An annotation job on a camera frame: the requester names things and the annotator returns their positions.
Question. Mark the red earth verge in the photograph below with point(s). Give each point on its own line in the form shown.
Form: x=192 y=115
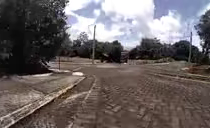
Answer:
x=201 y=69

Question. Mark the grey concrete pavement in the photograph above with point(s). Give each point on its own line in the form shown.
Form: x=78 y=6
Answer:
x=19 y=89

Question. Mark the row of dark trees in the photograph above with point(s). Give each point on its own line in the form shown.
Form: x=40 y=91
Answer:
x=153 y=50

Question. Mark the grey utility pole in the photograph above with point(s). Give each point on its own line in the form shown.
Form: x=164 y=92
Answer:
x=93 y=43

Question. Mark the grey cobblestone road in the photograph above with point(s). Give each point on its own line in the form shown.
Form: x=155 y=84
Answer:
x=136 y=96

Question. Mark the tall tree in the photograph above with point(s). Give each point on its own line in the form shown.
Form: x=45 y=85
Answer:
x=208 y=31

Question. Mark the large dark tree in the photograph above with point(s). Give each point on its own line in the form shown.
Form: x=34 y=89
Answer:
x=26 y=33

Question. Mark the pale stone kerb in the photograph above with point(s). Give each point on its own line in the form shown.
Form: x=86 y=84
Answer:
x=36 y=104

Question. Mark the small dark building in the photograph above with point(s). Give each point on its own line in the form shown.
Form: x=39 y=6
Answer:
x=124 y=56

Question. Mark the thin grey pole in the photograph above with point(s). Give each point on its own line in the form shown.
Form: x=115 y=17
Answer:
x=190 y=46

